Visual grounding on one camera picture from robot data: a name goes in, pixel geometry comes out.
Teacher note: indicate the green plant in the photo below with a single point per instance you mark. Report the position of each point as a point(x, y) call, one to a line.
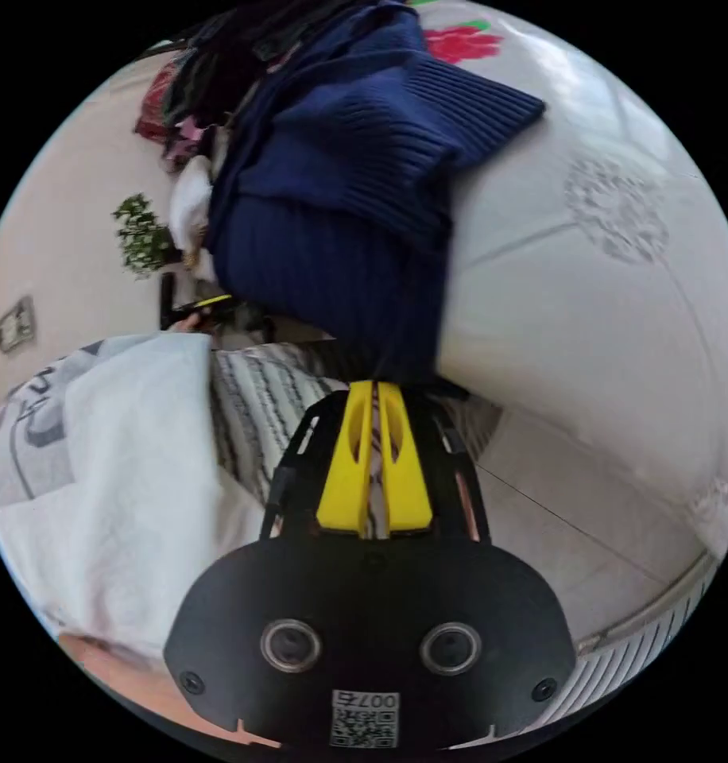
point(139, 235)

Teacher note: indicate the navy blue long sleeve sweater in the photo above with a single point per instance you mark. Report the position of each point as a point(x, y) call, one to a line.
point(316, 250)

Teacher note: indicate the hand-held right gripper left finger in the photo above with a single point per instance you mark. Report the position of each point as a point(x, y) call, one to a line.
point(343, 477)

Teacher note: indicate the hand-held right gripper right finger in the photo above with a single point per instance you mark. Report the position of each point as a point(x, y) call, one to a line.
point(407, 483)

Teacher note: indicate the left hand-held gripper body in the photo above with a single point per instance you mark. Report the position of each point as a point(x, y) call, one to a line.
point(233, 317)

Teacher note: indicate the person's left hand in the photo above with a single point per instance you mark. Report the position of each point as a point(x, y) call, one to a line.
point(188, 323)

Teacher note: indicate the pile of clothes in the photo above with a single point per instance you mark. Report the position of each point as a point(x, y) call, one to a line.
point(221, 59)

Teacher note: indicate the person's body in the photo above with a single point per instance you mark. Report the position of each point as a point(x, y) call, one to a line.
point(119, 477)

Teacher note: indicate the bed with flower print sheet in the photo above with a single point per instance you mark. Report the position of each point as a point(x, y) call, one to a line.
point(578, 334)

